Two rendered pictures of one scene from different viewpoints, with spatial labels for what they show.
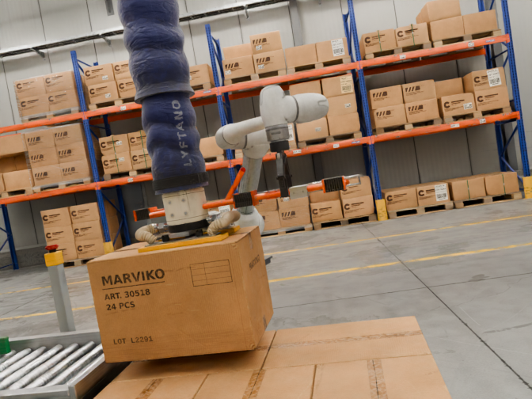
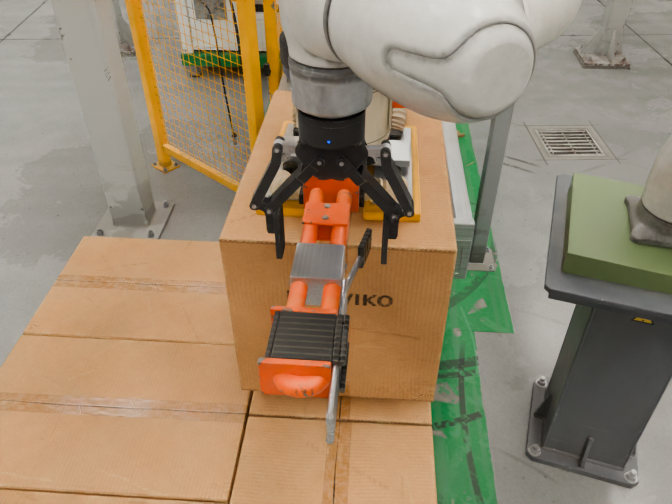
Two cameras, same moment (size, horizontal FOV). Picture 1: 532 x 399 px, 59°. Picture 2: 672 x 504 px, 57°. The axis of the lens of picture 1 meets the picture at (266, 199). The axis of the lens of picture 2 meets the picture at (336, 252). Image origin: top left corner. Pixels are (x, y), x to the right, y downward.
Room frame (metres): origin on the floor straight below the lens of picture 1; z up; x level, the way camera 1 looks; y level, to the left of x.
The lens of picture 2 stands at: (1.75, -0.71, 1.65)
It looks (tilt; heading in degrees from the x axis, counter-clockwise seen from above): 39 degrees down; 84
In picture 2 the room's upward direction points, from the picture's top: straight up
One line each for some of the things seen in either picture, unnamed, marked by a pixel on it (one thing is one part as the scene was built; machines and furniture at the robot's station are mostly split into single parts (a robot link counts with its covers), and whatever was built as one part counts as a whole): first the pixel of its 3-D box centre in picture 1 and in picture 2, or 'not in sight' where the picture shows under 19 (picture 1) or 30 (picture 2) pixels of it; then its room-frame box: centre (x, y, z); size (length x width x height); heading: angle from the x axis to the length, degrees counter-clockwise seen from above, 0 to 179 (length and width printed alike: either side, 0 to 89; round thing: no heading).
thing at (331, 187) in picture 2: (245, 199); (333, 179); (1.83, 0.08, 1.15); 0.10 x 0.08 x 0.06; 169
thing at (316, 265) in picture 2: (299, 191); (318, 273); (1.79, -0.13, 1.15); 0.07 x 0.07 x 0.04; 79
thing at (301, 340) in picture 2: (333, 184); (300, 350); (1.76, -0.26, 1.16); 0.08 x 0.07 x 0.05; 79
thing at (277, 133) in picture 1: (277, 134); (331, 80); (1.82, -0.09, 1.38); 0.09 x 0.09 x 0.06
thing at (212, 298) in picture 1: (187, 290); (346, 232); (1.90, 0.38, 0.82); 0.60 x 0.40 x 0.40; 79
